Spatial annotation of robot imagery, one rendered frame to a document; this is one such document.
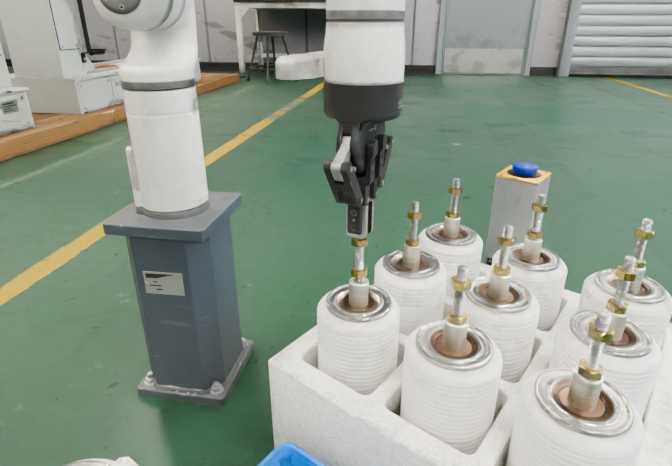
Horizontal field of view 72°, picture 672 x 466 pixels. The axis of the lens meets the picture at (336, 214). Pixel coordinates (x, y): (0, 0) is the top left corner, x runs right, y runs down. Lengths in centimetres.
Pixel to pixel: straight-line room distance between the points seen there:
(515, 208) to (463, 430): 43
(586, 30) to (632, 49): 51
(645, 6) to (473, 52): 165
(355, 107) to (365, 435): 33
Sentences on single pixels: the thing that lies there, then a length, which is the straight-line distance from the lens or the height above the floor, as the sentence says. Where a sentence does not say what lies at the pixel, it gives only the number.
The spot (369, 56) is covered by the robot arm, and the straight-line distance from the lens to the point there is 41.
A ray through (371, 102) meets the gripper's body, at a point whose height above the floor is 48.
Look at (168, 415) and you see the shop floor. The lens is 80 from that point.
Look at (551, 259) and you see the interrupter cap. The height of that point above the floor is 25.
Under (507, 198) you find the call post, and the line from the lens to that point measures 82.
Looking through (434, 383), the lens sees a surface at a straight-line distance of 47.
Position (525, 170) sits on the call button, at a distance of 82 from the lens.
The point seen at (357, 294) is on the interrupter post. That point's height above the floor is 27.
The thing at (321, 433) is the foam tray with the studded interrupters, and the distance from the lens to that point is 58.
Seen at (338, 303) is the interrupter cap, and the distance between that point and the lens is 54.
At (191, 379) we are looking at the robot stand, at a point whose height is 4.
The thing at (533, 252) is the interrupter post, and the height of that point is 27.
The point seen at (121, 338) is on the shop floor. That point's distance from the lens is 98.
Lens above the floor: 55
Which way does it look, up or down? 23 degrees down
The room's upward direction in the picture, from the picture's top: straight up
